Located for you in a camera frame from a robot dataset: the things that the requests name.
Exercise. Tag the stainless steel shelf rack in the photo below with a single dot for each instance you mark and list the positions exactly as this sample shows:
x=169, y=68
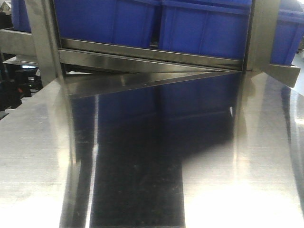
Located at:
x=87, y=68

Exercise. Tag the blue bin far left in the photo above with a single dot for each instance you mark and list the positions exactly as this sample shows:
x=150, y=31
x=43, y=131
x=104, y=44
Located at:
x=20, y=18

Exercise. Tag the blue bin centre left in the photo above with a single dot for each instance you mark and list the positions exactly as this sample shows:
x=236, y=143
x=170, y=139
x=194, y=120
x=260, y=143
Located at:
x=121, y=22

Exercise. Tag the black machinery at left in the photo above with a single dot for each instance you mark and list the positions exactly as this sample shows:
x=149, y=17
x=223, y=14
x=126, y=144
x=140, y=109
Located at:
x=17, y=82

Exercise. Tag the blue bin centre right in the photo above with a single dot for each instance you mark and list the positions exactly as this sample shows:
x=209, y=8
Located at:
x=214, y=29

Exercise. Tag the blue bin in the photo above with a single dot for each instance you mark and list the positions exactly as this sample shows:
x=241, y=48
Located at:
x=214, y=29
x=121, y=22
x=20, y=18
x=289, y=32

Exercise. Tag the blue bin far right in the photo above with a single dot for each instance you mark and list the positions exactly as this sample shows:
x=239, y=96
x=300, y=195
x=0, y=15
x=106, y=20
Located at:
x=289, y=32

